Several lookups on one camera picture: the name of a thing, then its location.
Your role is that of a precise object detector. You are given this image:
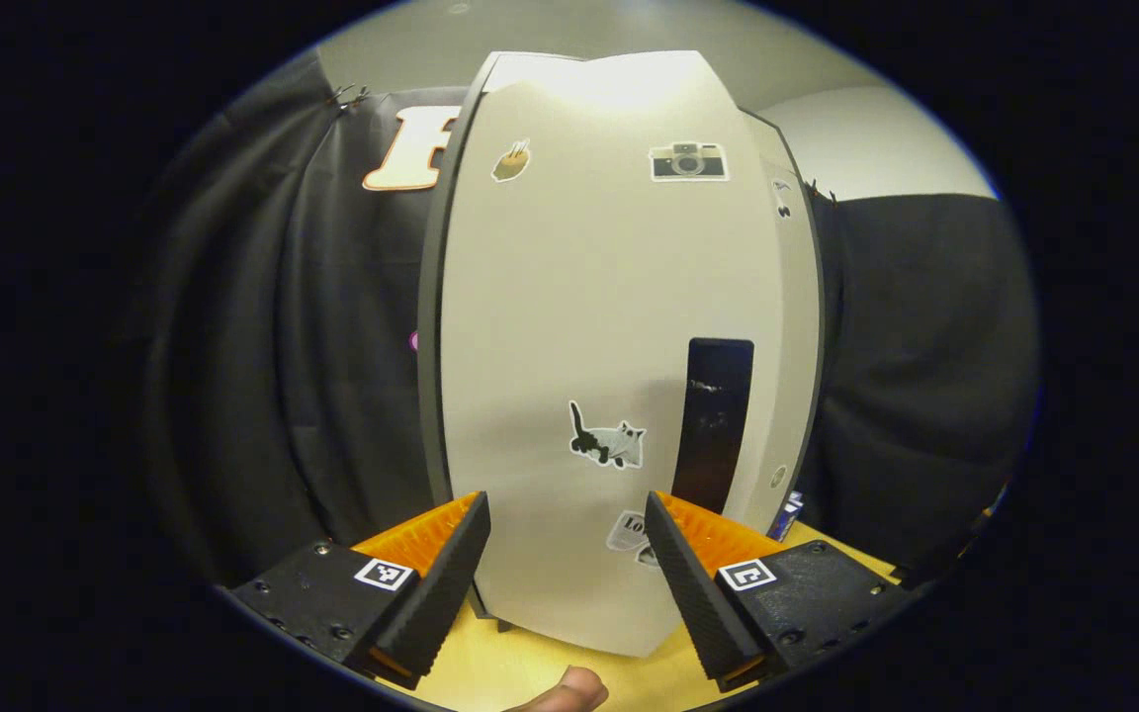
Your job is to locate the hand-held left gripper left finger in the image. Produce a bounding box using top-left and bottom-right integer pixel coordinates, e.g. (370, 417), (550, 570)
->
(231, 491), (491, 691)

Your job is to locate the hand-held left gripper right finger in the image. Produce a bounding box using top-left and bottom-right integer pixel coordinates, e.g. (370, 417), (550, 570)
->
(644, 491), (912, 693)

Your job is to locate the white shoe cabinet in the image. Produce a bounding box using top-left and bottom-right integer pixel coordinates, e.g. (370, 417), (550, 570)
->
(416, 54), (516, 634)

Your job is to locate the white cabinet door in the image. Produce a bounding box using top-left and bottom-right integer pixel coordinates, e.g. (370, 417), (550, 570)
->
(431, 49), (788, 659)
(738, 109), (825, 525)

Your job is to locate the black backdrop cloth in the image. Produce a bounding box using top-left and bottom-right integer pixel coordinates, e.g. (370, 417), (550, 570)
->
(807, 188), (1042, 584)
(130, 49), (462, 589)

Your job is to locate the black door handle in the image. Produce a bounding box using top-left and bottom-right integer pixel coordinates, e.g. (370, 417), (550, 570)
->
(671, 337), (756, 517)

